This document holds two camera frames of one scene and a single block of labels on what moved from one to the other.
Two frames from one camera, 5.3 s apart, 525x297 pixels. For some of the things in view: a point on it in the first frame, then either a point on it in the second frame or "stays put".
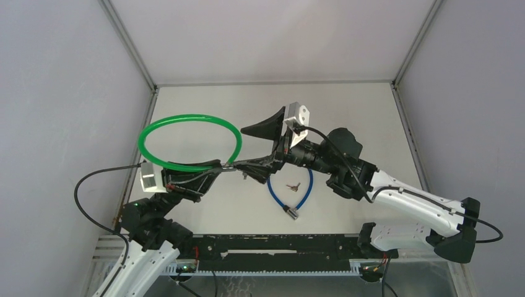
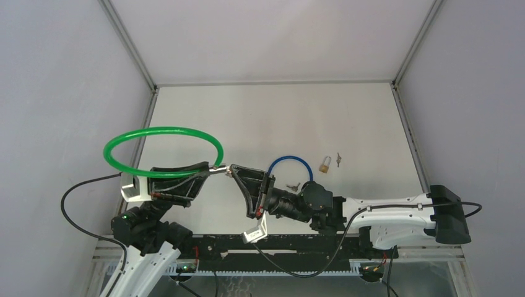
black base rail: [230, 252] stays put
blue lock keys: [293, 187] stays put
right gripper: [260, 168] -> [257, 188]
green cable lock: [142, 145] -> [216, 168]
